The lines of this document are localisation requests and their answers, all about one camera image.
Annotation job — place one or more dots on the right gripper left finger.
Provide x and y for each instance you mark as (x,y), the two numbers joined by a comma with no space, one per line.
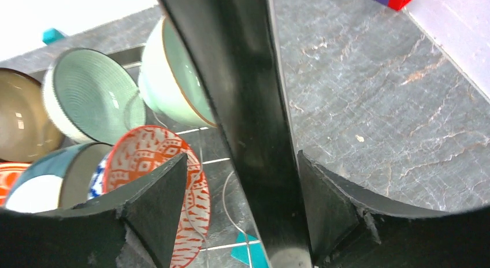
(132,226)

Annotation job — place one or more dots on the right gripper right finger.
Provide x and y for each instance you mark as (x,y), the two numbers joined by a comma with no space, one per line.
(351,226)

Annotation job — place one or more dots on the red white patterned bowl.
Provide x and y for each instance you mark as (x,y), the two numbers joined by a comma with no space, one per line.
(142,150)

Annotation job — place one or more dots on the brown beige bowl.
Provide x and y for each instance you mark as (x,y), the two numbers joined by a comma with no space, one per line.
(27,133)

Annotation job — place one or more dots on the steel dish rack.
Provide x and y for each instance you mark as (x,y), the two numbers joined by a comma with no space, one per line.
(234,51)

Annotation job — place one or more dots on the blue white patterned bowl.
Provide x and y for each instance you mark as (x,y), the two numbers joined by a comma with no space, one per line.
(95,185)

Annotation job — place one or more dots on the teal block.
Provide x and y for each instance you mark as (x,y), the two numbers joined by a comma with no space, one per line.
(250,254)

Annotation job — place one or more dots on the red floral bowl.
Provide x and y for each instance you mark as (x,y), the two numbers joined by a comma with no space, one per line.
(10,172)

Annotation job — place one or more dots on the light green ribbed bowl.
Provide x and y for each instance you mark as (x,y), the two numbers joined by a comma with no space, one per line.
(89,97)

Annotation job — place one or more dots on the light green bowl front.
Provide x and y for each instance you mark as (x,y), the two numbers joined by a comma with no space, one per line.
(168,82)

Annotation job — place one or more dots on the blue block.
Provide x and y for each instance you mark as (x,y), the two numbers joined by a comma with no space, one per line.
(52,35)

